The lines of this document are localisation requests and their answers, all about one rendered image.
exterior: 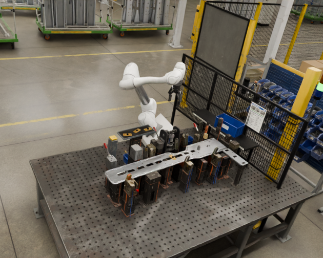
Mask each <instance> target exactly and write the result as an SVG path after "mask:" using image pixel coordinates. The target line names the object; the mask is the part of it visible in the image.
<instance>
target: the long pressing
mask: <svg viewBox="0 0 323 258"><path fill-rule="evenodd" d="M198 145H200V150H197V147H198ZM207 146H208V147H207ZM216 147H218V151H217V153H218V152H221V151H223V150H224V149H227V148H226V147H225V146H224V145H223V144H221V143H220V142H219V141H217V140H216V139H215V138H211V139H208V140H204V141H201V142H198V143H194V144H190V145H187V146H186V150H185V151H182V152H179V153H170V152H167V153H164V154H160V155H157V156H154V157H150V158H147V159H143V160H140V161H137V162H133V163H130V164H127V165H123V166H120V167H117V168H113V169H110V170H107V171H105V176H106V177H107V178H108V180H109V181H110V182H111V183H112V184H119V183H122V182H124V181H125V179H126V177H127V174H131V175H132V178H133V179H134V178H137V177H140V176H143V175H146V174H149V173H152V172H154V171H158V170H161V169H164V168H167V167H170V166H173V165H176V164H179V163H182V162H184V160H185V158H186V156H187V155H189V156H190V159H189V160H191V159H200V158H203V157H206V156H209V155H211V154H212V153H213V151H214V149H215V148H216ZM190 151H195V152H190ZM186 152H188V154H186V155H185V154H184V153H186ZM180 154H182V156H180V157H177V158H176V160H173V159H170V160H167V161H163V159H167V158H170V156H169V155H173V156H177V155H180ZM157 161H162V162H161V163H158V164H156V163H155V162H157ZM142 163H143V164H142ZM151 163H152V164H153V165H151V166H146V165H148V164H151ZM141 166H143V167H144V168H142V169H137V168H138V167H141ZM132 169H134V170H135V171H132V172H130V173H129V172H127V173H125V170H127V171H129V170H132ZM123 172H124V173H125V174H124V175H120V176H118V175H117V174H120V173H123Z"/></svg>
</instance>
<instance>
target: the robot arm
mask: <svg viewBox="0 0 323 258"><path fill-rule="evenodd" d="M185 70H186V67H185V64H184V63H182V62H177V64H176V65H175V68H174V70H173V71H171V72H169V73H167V74H166V75H165V76H164V77H140V76H139V71H138V66H137V65H136V64H135V63H129V64H128V65H127V66H126V67H125V70H124V76H123V79H122V80H121V81H120V83H119V87H120V88H121V89H122V90H131V89H135V91H136V93H137V95H138V97H139V99H140V101H141V103H140V106H141V109H142V113H141V114H140V115H139V116H138V122H139V124H140V125H141V126H143V125H147V124H148V125H150V126H151V127H152V128H153V127H155V129H156V131H157V133H158V132H159V130H160V129H161V128H162V127H163V126H162V125H160V124H159V123H157V122H156V121H155V113H156V101H155V100H154V99H153V98H149V97H148V95H147V93H146V91H145V89H144V87H143V85H144V84H147V83H167V84H170V85H173V86H171V89H170V90H169V91H168V93H169V99H168V101H171V98H172V93H175V94H176V95H177V98H178V101H177V106H176V107H177V108H178V107H179V105H180V102H181V101H182V96H181V91H179V89H180V87H181V85H182V82H183V77H184V75H185ZM155 135H156V133H151V134H147V135H145V136H146V137H149V136H152V138H154V137H155Z"/></svg>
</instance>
